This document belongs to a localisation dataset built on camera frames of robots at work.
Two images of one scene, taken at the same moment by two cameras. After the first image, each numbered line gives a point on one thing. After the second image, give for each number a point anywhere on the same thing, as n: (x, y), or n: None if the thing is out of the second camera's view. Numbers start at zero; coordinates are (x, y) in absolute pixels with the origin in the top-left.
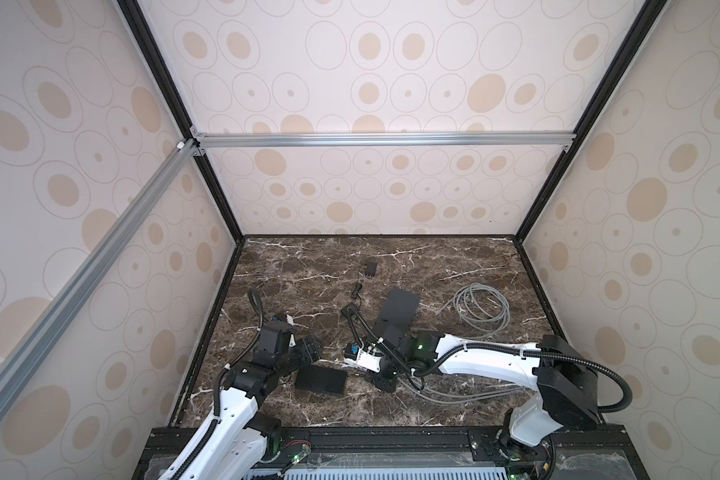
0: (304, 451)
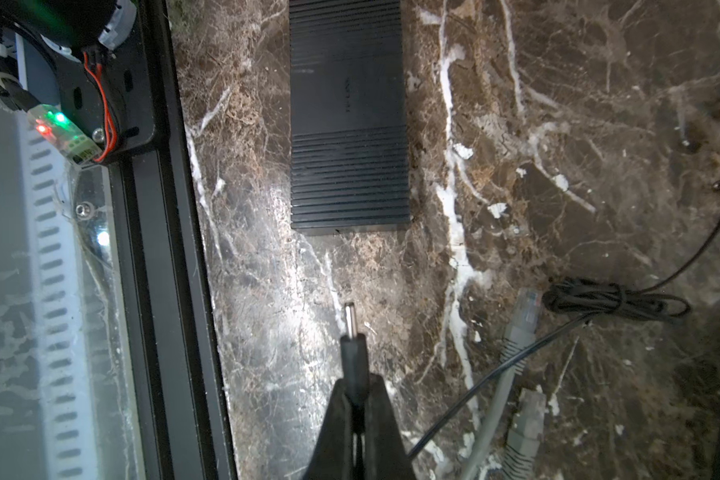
0: (67, 134)
